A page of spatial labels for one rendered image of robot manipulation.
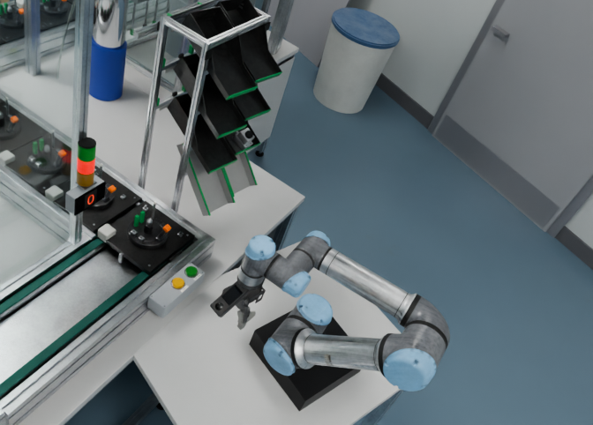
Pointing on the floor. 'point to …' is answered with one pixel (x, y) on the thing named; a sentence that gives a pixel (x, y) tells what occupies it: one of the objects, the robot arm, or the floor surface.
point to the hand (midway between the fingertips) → (229, 317)
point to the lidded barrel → (353, 58)
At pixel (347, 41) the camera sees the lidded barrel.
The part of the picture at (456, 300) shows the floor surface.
